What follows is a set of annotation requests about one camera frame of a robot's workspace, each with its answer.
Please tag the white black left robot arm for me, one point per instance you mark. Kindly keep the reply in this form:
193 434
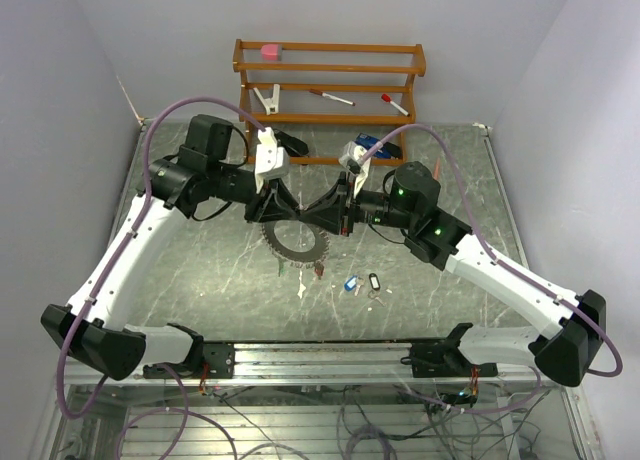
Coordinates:
93 326

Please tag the red capped white marker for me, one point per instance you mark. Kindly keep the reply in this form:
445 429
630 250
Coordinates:
387 99

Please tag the blue stapler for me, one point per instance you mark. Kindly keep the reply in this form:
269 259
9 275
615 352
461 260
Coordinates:
388 151

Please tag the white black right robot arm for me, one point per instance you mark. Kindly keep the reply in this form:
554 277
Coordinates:
564 331

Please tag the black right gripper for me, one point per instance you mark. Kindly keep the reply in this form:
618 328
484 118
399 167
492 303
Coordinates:
330 211

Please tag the red capped thin marker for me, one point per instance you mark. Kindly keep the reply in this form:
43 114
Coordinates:
332 97

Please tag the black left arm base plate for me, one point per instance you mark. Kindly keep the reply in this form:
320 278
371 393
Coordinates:
215 360

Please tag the orange pencil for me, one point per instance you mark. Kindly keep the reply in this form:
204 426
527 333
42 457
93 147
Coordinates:
437 169

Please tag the red key tag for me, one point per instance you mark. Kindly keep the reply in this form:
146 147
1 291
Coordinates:
319 270

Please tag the pink eraser block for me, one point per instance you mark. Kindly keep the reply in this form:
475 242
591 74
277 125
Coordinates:
271 52

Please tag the white plastic clamp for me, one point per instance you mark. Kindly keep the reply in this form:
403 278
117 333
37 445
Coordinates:
270 104

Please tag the black tagged key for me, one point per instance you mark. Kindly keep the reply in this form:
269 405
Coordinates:
375 289

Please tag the brown wooden shelf rack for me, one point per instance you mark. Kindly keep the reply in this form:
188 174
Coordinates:
357 72

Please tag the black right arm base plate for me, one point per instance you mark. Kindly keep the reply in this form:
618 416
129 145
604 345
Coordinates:
435 359

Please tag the black stapler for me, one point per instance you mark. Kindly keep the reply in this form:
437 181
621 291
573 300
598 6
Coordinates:
294 147

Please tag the large keyring with small rings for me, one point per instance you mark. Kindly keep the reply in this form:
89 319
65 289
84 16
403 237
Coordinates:
310 256

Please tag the aluminium mounting rail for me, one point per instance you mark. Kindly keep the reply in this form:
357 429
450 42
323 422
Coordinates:
358 361

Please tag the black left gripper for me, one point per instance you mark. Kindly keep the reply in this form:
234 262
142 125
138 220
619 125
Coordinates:
278 206

